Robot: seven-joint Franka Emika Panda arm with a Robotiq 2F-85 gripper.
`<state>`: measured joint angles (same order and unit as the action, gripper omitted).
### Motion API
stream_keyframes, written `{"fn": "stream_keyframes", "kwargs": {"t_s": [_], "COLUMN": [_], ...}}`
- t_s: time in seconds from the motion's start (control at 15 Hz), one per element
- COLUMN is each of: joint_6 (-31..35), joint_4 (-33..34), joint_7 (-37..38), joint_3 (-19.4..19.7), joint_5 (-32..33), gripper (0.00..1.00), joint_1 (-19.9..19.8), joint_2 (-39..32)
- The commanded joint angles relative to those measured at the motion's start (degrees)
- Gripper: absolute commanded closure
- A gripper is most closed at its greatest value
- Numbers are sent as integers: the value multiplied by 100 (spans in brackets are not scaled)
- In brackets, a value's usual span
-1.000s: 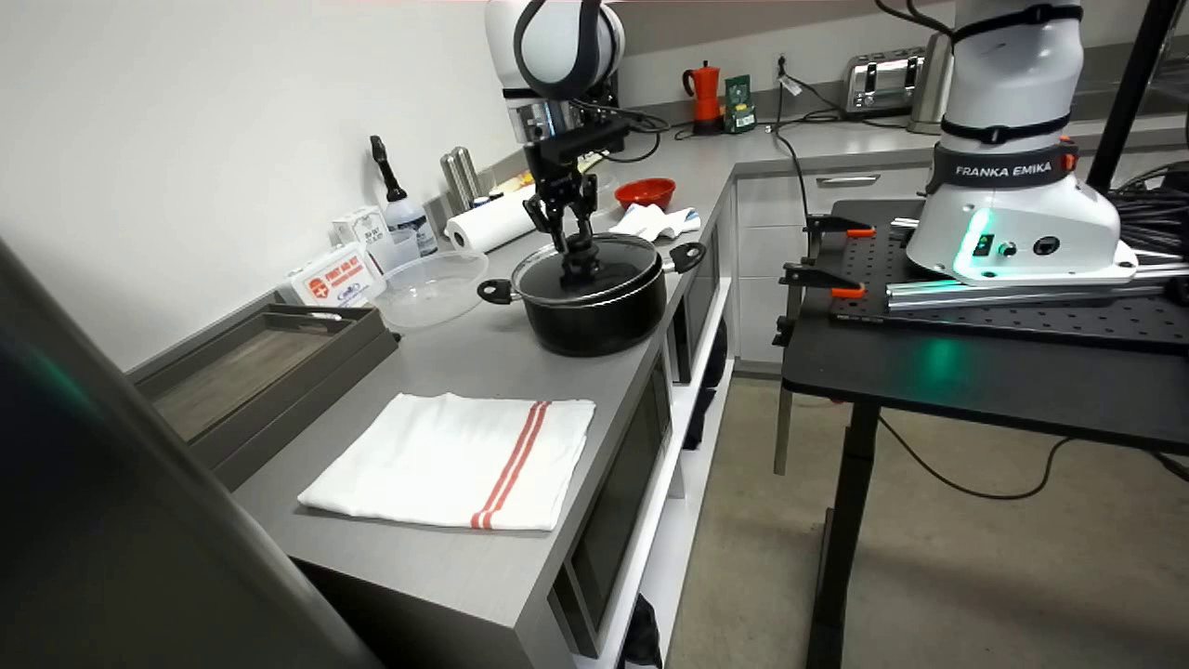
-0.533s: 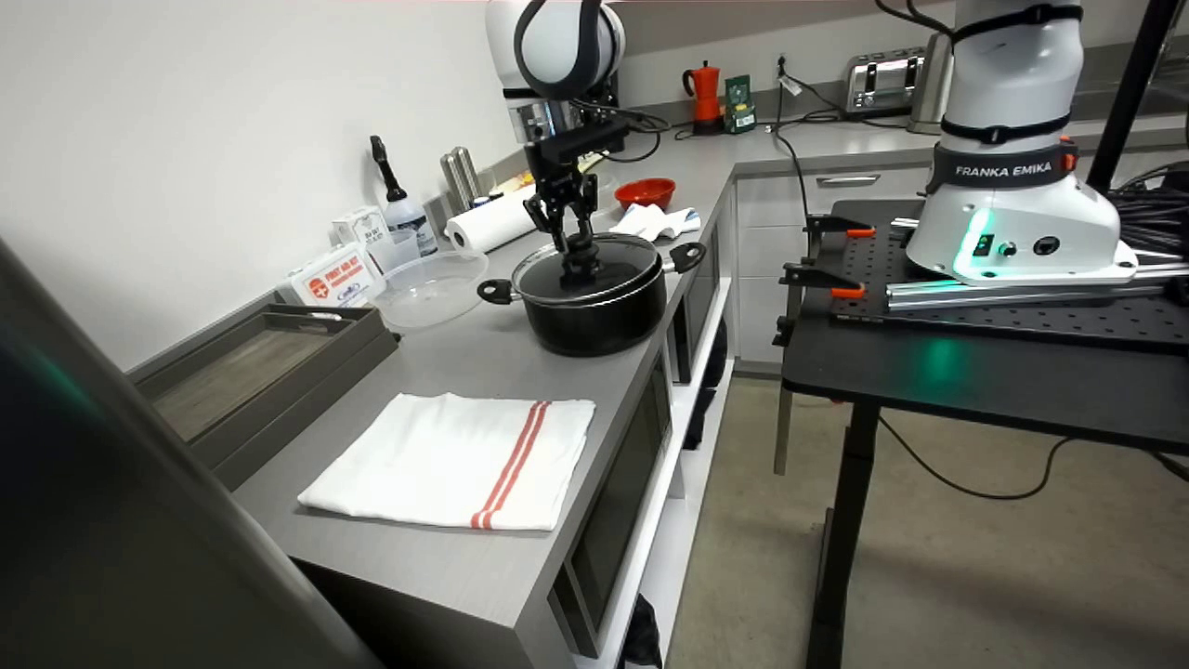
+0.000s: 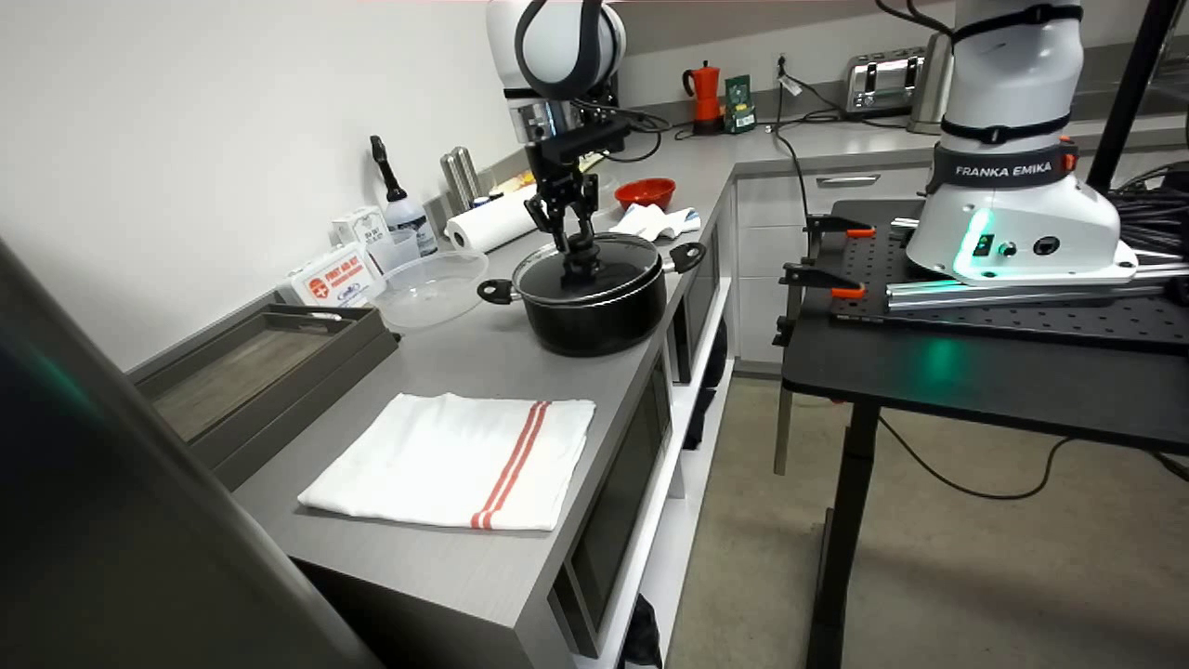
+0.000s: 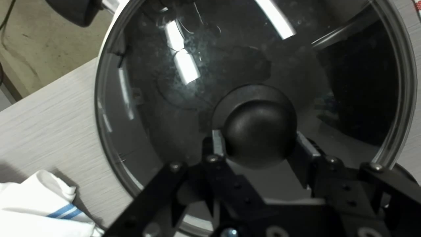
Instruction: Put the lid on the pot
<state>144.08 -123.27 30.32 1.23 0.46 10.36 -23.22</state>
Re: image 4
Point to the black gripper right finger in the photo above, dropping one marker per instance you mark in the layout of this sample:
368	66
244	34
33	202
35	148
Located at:
350	179

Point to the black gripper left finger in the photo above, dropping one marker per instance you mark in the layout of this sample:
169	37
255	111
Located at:
175	185

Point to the clear glass bowl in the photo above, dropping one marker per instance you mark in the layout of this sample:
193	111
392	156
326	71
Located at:
175	109

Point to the black cooking pot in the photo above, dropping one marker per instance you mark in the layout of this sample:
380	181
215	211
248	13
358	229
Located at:
73	11

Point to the crumpled white cloth blue stripes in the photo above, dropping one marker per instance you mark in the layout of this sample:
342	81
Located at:
30	206

